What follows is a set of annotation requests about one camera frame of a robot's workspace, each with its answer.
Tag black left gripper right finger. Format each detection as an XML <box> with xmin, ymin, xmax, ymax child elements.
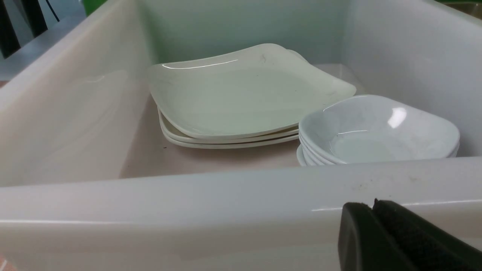
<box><xmin>372</xmin><ymin>199</ymin><xmax>482</xmax><ymax>271</ymax></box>

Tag stacked white square plates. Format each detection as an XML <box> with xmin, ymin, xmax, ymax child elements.
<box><xmin>147</xmin><ymin>44</ymin><xmax>357</xmax><ymax>149</ymax></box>

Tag stacked small white bowls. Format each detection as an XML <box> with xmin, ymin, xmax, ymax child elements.
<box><xmin>299</xmin><ymin>95</ymin><xmax>460</xmax><ymax>165</ymax></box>

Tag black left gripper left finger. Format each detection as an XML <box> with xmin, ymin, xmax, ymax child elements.
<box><xmin>338</xmin><ymin>202</ymin><xmax>417</xmax><ymax>271</ymax></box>

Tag large white plastic tub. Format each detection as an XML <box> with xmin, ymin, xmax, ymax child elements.
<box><xmin>1</xmin><ymin>0</ymin><xmax>481</xmax><ymax>271</ymax></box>

